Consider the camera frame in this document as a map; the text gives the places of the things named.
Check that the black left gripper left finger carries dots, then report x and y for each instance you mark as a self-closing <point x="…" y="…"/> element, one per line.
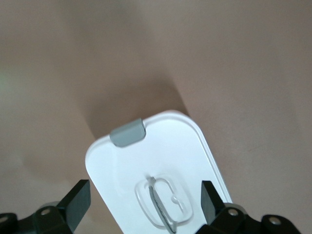
<point x="75" y="202"/>

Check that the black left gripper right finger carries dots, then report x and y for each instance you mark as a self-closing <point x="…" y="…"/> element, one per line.
<point x="212" y="204"/>

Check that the white lid with grey clips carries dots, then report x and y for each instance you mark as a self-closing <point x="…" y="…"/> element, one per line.
<point x="158" y="151"/>

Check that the brown table cover sheet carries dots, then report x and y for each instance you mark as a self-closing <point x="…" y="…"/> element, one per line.
<point x="73" y="73"/>

